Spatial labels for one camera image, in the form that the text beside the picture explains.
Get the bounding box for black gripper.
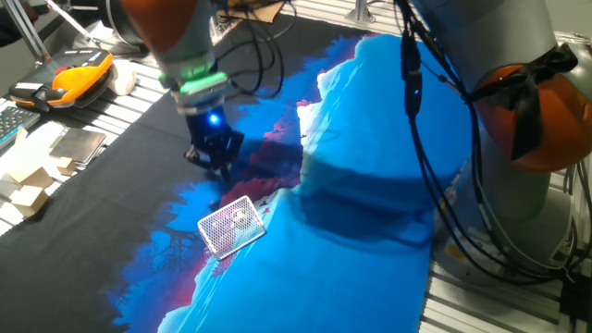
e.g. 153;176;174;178
183;105;246;184

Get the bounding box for small black white soccer ball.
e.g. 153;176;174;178
230;208;250;228

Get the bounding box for white mesh toy goal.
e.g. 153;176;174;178
197;195;267;262

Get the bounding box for white rounded plastic object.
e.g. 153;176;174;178
108;59;138;96

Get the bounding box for grey flat metal plate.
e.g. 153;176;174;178
48;128;108;166

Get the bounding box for flat brown cardboard sheet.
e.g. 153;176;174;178
226;0;289;23

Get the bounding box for small wooden block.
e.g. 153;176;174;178
55;156;78;178

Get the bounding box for orange black teach pendant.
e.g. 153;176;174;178
7;47;115;112

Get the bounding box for black round drum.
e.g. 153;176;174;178
96;0;154;47

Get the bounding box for printed forest landscape cloth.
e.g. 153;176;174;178
0;13;473;333

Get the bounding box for white paper sheet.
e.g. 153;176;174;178
0;122;70;186

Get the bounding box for wooden cube block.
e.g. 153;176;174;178
6;166;55;189
8;184;50;218

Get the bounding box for black computer keyboard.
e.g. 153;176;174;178
0;105;42;149

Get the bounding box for wrist camera mount plate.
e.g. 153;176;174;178
158;68;231;116

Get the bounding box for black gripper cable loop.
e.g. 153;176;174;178
212;0;297;101

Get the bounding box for aluminium frame post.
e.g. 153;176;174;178
0;0;52;66
344;0;376;24

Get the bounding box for black strap on arm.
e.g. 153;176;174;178
465;43;579;161

